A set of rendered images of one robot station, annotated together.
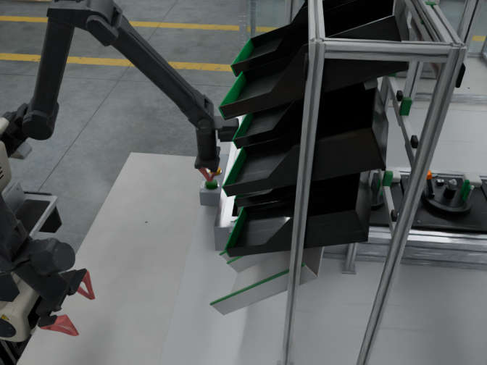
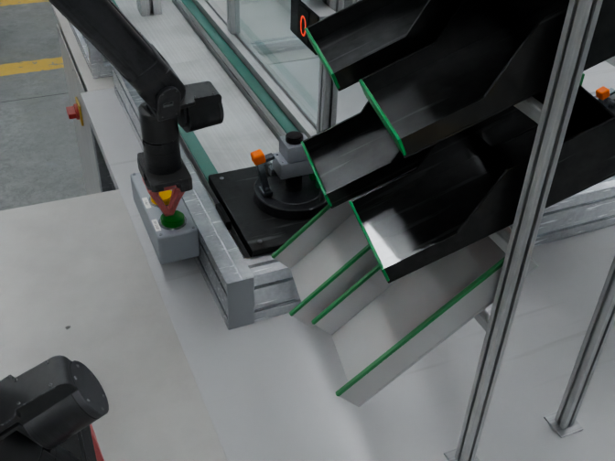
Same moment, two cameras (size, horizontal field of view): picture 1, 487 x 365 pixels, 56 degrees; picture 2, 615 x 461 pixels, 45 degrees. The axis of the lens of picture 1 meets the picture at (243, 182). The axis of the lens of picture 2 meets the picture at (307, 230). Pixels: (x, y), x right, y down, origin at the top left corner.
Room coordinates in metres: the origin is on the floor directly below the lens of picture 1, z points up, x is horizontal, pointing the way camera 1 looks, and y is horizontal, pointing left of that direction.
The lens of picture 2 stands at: (0.14, 0.42, 1.72)
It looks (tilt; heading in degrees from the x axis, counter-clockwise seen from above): 37 degrees down; 329
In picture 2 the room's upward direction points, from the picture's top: 2 degrees clockwise
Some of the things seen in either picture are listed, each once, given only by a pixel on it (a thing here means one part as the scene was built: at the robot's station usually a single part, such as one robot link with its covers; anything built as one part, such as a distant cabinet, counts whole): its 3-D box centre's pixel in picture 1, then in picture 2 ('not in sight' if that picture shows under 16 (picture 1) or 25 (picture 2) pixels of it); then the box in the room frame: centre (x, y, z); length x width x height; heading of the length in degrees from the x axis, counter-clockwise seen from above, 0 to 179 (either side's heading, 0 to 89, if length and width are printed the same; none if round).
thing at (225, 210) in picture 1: (240, 150); (170, 161); (1.38, 0.01, 0.91); 0.89 x 0.06 x 0.11; 174
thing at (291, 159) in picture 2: not in sight; (299, 152); (1.09, -0.12, 1.06); 0.08 x 0.04 x 0.07; 84
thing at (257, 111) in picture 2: not in sight; (249, 142); (1.39, -0.17, 0.91); 0.84 x 0.28 x 0.10; 174
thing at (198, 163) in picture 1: (207, 150); (162, 155); (1.13, 0.11, 1.09); 0.10 x 0.07 x 0.07; 174
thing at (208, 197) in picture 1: (215, 178); (164, 212); (1.20, 0.09, 0.93); 0.21 x 0.07 x 0.06; 174
